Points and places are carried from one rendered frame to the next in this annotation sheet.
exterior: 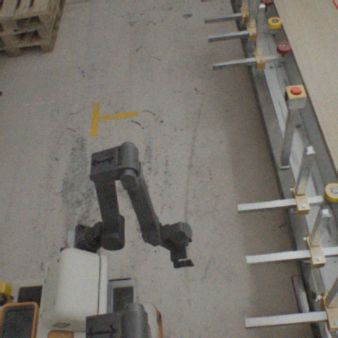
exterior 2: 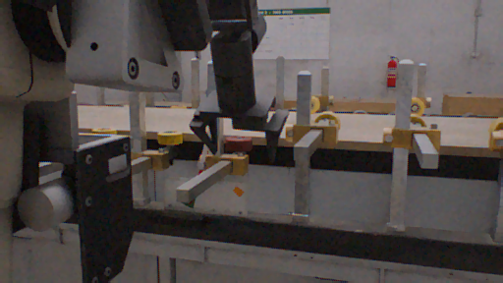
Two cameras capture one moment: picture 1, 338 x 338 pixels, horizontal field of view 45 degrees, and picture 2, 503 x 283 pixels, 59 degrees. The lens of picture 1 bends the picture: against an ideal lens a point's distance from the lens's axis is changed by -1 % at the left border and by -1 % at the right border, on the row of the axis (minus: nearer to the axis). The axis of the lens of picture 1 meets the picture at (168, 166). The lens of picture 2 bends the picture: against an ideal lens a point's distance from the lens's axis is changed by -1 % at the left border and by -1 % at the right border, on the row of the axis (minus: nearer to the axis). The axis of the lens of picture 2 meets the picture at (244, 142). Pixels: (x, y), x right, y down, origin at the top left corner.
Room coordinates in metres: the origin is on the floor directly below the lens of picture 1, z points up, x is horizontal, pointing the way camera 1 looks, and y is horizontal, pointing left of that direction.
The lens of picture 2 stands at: (0.12, 0.74, 1.13)
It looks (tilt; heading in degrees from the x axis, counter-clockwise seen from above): 10 degrees down; 280
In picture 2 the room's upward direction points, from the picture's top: straight up
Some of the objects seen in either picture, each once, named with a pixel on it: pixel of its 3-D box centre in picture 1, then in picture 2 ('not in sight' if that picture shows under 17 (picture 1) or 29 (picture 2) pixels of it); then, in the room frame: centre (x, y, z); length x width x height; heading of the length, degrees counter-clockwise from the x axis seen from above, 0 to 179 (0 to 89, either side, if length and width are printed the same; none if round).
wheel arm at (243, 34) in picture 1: (242, 35); not in sight; (2.12, -0.62, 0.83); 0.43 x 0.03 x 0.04; 83
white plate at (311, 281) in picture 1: (317, 305); (203, 197); (0.45, -0.47, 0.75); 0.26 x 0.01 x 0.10; 173
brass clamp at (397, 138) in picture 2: not in sight; (411, 138); (-0.10, -0.43, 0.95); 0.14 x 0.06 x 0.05; 173
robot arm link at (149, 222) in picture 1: (141, 201); not in sight; (0.68, 0.10, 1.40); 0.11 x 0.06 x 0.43; 174
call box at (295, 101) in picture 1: (294, 97); not in sight; (1.17, -0.58, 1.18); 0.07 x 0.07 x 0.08; 83
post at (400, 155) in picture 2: not in sight; (400, 155); (-0.08, -0.43, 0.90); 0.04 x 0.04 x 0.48; 83
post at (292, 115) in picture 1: (288, 137); not in sight; (1.17, -0.58, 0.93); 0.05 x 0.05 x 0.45; 83
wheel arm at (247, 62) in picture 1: (249, 62); not in sight; (1.88, -0.59, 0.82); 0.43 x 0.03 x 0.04; 83
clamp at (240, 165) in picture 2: (332, 310); (224, 163); (0.40, -0.49, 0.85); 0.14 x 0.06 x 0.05; 173
